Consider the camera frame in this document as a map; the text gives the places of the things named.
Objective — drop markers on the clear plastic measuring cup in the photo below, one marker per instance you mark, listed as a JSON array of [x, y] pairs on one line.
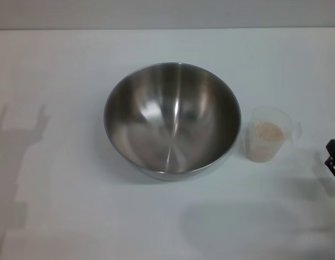
[[265, 154]]

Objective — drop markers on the white rice grains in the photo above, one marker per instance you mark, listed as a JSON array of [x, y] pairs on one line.
[[267, 131]]

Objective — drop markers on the stainless steel mixing bowl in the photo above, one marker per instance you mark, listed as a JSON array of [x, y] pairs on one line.
[[173, 122]]

